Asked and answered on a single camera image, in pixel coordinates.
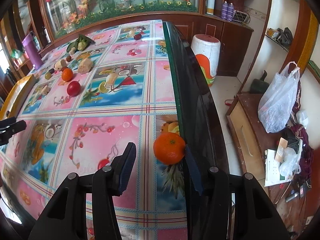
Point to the far red fruit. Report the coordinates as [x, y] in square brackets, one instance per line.
[137, 37]

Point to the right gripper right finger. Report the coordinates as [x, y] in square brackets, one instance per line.
[218, 203]

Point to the purple thermos bottle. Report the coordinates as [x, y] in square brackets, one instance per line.
[32, 52]

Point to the colourful printed tablecloth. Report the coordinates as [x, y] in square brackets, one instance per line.
[127, 96]

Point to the white foam tray yellow tape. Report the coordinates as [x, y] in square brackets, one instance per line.
[17, 97]

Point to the white orange stool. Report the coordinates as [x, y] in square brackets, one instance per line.
[207, 52]

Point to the small cream chunk by vegetable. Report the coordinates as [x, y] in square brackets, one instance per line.
[72, 51]

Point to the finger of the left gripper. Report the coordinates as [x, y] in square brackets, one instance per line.
[10, 128]

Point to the brown chestnut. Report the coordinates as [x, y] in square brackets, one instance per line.
[68, 58]

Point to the large cream banana chunk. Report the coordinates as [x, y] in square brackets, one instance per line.
[85, 66]

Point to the green leafy vegetable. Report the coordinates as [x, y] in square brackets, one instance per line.
[80, 44]

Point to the cream block with holes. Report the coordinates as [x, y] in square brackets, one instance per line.
[60, 64]

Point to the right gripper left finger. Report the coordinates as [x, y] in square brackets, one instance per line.
[64, 216]

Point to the white plastic bag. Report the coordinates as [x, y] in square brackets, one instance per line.
[276, 104]

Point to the purple spray cans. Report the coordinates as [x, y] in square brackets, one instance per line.
[227, 11]

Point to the orange mandarin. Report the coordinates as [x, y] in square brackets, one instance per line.
[169, 148]
[67, 74]

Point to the small cream chunk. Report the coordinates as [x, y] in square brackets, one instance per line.
[45, 90]
[72, 51]

